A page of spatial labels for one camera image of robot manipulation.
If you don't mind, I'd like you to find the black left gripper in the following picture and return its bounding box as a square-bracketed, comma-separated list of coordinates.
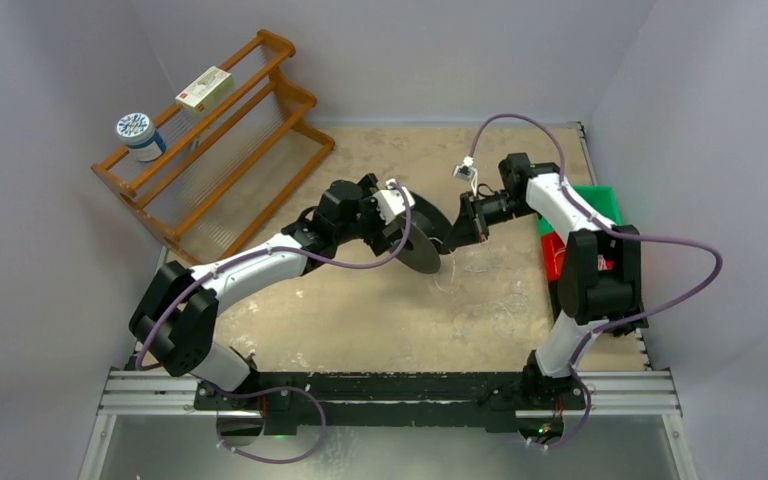
[335, 175, 407, 254]

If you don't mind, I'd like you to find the black perforated cable spool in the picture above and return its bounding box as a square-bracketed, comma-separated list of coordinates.
[396, 190, 452, 274]

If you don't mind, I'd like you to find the white thin cable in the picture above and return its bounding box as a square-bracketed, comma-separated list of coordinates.
[426, 235, 531, 333]

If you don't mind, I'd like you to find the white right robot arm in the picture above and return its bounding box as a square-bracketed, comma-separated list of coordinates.
[440, 153, 642, 407]

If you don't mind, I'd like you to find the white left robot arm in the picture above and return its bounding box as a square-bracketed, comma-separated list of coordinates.
[129, 174, 416, 409]

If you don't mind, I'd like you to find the red plastic bin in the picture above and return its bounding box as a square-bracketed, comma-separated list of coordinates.
[541, 231, 566, 283]

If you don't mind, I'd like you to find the green plastic bin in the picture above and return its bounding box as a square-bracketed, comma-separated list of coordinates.
[573, 185, 624, 225]

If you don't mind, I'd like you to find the orange wooden rack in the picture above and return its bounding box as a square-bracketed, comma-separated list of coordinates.
[91, 30, 335, 264]

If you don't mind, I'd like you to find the green white cardboard box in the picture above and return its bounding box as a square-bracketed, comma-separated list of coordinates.
[175, 66, 234, 117]

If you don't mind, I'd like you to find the blue white round jar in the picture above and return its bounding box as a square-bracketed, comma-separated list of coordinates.
[115, 112, 167, 163]

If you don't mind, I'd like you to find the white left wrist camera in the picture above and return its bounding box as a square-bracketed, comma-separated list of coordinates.
[372, 178, 416, 226]

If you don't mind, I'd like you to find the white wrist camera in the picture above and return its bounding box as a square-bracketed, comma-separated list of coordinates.
[452, 156, 478, 183]
[372, 178, 416, 226]

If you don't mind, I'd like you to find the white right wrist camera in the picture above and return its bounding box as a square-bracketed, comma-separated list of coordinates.
[452, 156, 478, 183]

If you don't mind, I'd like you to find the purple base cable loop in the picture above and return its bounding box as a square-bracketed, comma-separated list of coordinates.
[214, 382, 328, 464]

